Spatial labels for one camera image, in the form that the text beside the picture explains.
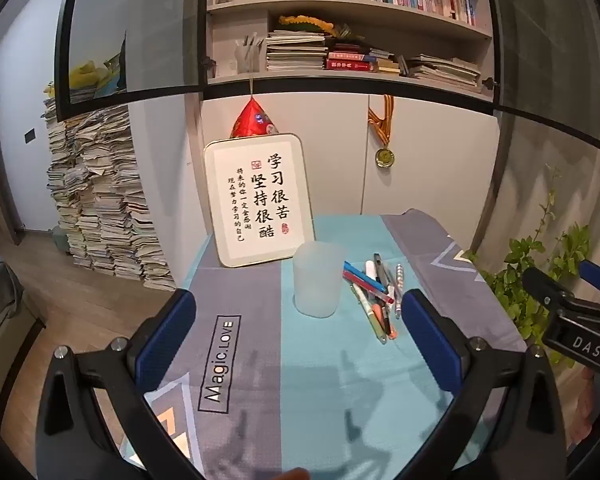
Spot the stack of magazines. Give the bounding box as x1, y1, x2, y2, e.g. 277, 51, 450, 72
266, 30, 329, 72

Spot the green potted plant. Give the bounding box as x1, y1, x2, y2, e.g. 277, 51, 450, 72
465, 165, 600, 361

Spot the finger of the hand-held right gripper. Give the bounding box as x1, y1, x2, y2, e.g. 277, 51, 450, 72
577, 260, 600, 306
522, 266, 576, 311

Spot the grey patterned pen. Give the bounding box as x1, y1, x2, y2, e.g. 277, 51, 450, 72
394, 262, 405, 320

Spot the frosted plastic cup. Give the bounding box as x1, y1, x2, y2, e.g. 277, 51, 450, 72
292, 241, 344, 318

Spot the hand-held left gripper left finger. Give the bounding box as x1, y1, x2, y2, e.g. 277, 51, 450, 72
37, 287, 216, 480

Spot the gold framed calligraphy sign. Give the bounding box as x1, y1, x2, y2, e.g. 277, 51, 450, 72
202, 132, 316, 268

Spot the tall pile of papers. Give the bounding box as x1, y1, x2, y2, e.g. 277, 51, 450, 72
42, 82, 177, 292

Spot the stack of red books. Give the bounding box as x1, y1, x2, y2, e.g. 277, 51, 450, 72
326, 42, 402, 75

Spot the grey bookshelf cabinet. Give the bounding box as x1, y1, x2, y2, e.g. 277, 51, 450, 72
200, 0, 496, 102

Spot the glass cabinet door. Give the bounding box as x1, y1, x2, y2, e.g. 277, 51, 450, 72
55, 0, 212, 121
480, 0, 600, 156

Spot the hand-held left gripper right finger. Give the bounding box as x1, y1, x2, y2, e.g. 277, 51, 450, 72
400, 287, 568, 480

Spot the yellow flower garland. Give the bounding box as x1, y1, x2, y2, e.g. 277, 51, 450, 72
279, 15, 337, 37

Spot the white shelf pen holder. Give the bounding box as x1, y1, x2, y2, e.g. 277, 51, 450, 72
235, 32, 261, 75

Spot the green capped pen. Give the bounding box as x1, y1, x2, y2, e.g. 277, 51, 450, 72
351, 282, 388, 345

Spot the red hanging pouch ornament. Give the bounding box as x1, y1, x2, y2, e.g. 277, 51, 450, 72
230, 97, 281, 139

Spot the yellow plush toy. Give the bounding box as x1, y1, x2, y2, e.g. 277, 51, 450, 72
70, 60, 107, 89

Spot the gold medal with striped ribbon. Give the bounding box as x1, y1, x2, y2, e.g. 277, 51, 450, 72
367, 95, 396, 168

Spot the grey sofa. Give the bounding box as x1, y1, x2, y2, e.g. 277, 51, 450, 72
0, 255, 46, 426

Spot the stack of pale booklets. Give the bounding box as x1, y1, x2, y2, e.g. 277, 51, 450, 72
405, 54, 483, 94

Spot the blue grey printed tablecloth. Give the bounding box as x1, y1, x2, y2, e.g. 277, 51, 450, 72
95, 210, 531, 480

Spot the white pen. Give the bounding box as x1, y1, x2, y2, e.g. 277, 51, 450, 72
365, 260, 381, 306

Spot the person's right hand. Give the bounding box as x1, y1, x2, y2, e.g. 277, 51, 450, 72
570, 370, 600, 441

